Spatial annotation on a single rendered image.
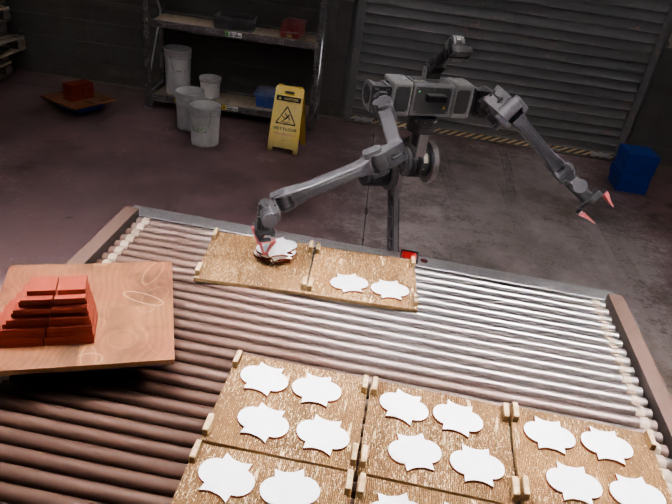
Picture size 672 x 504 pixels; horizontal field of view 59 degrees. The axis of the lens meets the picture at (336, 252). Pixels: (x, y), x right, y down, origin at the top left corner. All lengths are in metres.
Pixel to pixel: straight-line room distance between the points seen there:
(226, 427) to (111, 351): 0.38
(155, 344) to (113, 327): 0.15
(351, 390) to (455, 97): 1.51
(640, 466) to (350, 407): 0.82
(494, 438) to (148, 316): 1.06
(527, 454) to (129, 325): 1.18
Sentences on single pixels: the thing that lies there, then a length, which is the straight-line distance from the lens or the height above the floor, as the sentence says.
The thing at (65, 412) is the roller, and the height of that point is 0.92.
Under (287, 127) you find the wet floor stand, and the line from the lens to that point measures 5.77.
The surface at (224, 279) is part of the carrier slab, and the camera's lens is 2.22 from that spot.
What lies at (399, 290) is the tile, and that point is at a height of 0.94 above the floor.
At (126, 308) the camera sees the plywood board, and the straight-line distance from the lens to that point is 1.92.
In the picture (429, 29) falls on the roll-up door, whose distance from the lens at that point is 6.70.
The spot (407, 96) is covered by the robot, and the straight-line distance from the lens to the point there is 2.72.
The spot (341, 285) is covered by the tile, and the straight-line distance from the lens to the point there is 2.23.
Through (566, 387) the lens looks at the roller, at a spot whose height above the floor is 0.92.
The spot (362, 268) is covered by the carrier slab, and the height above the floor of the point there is 0.94.
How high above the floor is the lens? 2.18
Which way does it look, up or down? 31 degrees down
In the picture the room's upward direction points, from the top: 8 degrees clockwise
